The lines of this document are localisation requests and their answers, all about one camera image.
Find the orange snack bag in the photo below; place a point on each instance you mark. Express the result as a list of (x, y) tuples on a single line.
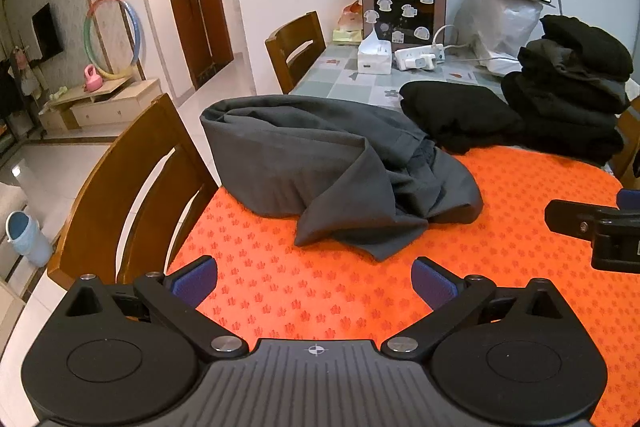
[(350, 14)]

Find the beige television cabinet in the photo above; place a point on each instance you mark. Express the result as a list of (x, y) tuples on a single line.
[(110, 104)]

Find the wall-mounted television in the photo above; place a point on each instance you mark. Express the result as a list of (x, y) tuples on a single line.
[(47, 32)]

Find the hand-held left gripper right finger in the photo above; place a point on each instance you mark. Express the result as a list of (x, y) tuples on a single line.
[(432, 284)]

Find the orange patterned table mat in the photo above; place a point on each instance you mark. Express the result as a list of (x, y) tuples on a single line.
[(325, 282)]

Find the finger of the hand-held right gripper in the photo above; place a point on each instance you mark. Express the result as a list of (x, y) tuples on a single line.
[(570, 217), (630, 198)]

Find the white charger plug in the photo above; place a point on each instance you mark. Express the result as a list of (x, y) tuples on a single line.
[(420, 62)]

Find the wooden chair with slot back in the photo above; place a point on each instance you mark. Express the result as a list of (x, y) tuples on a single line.
[(295, 32)]

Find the wooden chair with draped cloth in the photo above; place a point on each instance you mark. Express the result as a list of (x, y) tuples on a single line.
[(631, 147)]

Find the dark grey pants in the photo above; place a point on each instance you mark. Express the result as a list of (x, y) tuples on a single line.
[(310, 147)]

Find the white power strip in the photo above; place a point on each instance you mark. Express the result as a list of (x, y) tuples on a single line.
[(402, 56)]

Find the coat rack with clothes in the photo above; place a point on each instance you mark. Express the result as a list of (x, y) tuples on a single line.
[(10, 92)]

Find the small yellow toy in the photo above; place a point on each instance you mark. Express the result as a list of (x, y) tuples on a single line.
[(59, 93)]

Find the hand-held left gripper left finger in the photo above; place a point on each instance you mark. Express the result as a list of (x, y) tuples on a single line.
[(195, 281)]

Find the checked tablecloth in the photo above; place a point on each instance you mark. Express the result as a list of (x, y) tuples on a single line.
[(345, 82)]

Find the black folded garment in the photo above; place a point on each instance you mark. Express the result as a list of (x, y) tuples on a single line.
[(455, 107)]

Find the wooden chair with slatted back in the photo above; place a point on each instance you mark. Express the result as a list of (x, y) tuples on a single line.
[(100, 187)]

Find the white plastic bag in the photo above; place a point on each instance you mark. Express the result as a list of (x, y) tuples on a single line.
[(495, 27)]

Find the yellow-green tissue pack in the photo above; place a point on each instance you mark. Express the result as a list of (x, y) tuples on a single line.
[(346, 37)]

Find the white tissue box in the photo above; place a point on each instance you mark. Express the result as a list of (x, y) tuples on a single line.
[(372, 59)]

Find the stack of folded dark clothes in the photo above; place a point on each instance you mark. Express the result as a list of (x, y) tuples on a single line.
[(565, 107)]

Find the white and blue trash bin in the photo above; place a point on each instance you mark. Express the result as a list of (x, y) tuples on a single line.
[(30, 242)]

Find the pastel hula hoop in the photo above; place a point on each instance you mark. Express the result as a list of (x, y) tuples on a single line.
[(138, 34)]

